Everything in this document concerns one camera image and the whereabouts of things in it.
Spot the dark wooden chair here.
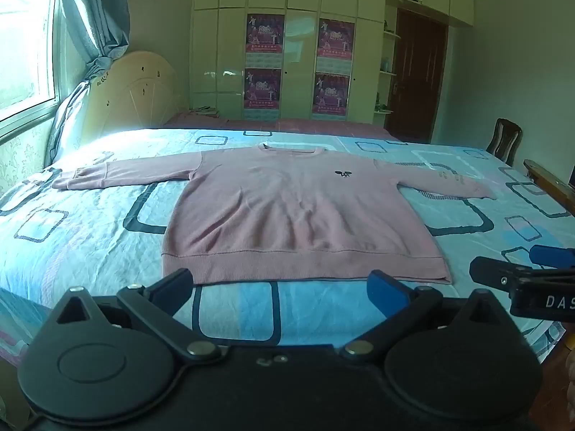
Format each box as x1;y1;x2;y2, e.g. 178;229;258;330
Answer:
486;118;523;167

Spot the purple wall poster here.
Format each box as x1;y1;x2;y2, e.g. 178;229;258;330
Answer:
317;18;355;75
313;73;351;121
244;68;282;121
245;13;286;68

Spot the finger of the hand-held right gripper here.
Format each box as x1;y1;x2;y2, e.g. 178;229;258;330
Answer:
469;257;575;289
529;245;575;271

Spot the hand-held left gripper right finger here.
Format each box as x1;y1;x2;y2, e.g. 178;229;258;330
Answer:
339;270;517;362

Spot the corner shelf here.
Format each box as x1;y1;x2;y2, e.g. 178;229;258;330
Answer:
377;18;400;115

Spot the wooden footboard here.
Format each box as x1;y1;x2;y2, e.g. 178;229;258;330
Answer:
523;159;575;216

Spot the bed with blue patterned sheet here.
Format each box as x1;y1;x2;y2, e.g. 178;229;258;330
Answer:
0;126;575;364

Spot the cream wooden headboard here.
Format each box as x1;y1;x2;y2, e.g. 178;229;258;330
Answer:
85;51;185;129

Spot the dark wooden door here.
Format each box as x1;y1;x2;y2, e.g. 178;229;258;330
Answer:
386;6;450;142

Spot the pink sweater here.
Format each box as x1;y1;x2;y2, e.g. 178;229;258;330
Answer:
51;143;497;286

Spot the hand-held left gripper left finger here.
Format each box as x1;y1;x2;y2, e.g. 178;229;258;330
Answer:
42;268;223;365

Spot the cream wardrobe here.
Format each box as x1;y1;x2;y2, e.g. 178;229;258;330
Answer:
189;0;474;122

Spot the window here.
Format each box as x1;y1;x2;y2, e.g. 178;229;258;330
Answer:
0;0;61;122

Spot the blue curtain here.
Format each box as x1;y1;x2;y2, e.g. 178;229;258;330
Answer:
45;0;131;164

